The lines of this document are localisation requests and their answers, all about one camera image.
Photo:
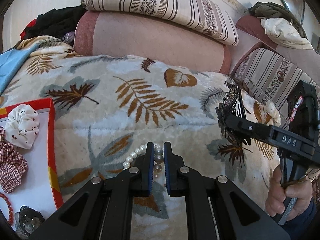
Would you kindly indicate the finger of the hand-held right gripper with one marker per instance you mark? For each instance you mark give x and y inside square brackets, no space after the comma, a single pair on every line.
[250,128]

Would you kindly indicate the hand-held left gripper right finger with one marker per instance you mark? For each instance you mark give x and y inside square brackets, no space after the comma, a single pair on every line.
[167,170]

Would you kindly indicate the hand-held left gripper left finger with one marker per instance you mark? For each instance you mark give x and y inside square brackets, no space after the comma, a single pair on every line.
[150,170]

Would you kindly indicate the black decorated hair clip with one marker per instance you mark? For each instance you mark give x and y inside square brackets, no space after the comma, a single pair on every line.
[225,110]

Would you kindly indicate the red-edged white box tray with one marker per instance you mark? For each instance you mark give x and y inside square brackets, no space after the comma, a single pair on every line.
[42,155]

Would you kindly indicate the plaid fabric scrunchie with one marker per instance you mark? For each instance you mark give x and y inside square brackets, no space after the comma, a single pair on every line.
[12,165]

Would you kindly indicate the person's right hand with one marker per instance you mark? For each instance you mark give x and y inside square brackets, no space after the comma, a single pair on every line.
[277,195]

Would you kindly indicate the cream dotted scrunchie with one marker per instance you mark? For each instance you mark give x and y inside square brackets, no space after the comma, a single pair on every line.
[273,112]

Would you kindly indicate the leaf print blanket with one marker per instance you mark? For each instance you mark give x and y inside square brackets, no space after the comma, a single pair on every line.
[125,120]

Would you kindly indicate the striped floral cushion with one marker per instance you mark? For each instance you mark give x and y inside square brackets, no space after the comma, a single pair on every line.
[270,72]

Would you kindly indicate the pink bolster cushion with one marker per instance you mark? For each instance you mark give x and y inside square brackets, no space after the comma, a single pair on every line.
[150,40]
[297,55]

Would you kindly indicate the white dotted cloth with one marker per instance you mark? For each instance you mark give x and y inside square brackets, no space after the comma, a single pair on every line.
[280,30]

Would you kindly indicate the olive green clothing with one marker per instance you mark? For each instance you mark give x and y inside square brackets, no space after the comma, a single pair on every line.
[275,11]

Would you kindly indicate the grey gem hair clip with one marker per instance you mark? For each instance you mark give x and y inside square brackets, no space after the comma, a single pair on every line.
[27,220]

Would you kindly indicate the white dotted scrunchie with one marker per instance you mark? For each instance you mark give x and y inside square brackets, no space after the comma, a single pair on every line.
[23,127]

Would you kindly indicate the striped floral pillow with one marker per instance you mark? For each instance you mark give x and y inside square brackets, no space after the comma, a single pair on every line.
[162,2]

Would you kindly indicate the light blue cloth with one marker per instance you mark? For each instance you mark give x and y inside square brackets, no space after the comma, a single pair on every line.
[10,65]

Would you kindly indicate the black clothes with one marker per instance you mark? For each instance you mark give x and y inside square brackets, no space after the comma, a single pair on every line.
[55,20]

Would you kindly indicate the red cloth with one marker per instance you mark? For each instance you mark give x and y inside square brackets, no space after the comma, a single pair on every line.
[30,25]

